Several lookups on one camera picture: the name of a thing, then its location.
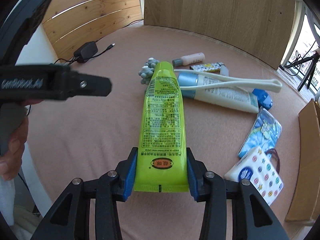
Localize white Vinda tissue pack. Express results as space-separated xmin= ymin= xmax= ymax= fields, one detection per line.
xmin=224 ymin=146 xmax=284 ymax=205

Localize blue tissue packet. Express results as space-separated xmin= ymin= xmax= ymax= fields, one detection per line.
xmin=238 ymin=107 xmax=282 ymax=158

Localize green hand cream tube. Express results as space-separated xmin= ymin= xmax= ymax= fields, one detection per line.
xmin=134 ymin=61 xmax=189 ymax=193

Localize small pink bottle grey cap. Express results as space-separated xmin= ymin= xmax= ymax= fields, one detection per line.
xmin=172 ymin=53 xmax=205 ymax=67

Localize white lotion tube blue cap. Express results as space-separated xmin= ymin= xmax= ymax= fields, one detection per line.
xmin=177 ymin=73 xmax=259 ymax=114

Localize person's left hand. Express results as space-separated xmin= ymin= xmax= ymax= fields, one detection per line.
xmin=1 ymin=112 xmax=29 ymax=181

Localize black power adapter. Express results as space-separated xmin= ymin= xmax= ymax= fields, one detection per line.
xmin=73 ymin=41 xmax=98 ymax=63

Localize cardboard box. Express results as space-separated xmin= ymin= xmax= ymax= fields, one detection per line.
xmin=285 ymin=99 xmax=320 ymax=223

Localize wooden slat panel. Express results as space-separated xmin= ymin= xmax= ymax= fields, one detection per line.
xmin=42 ymin=0 xmax=142 ymax=59

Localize blue round tape measure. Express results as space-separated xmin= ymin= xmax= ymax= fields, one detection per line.
xmin=252 ymin=88 xmax=273 ymax=110

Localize black tripod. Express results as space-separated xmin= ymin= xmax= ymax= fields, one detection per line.
xmin=279 ymin=49 xmax=319 ymax=92

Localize black USB cable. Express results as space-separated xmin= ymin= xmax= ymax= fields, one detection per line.
xmin=52 ymin=19 xmax=144 ymax=67

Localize purple hair ties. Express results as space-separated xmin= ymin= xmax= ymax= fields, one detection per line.
xmin=265 ymin=148 xmax=281 ymax=174

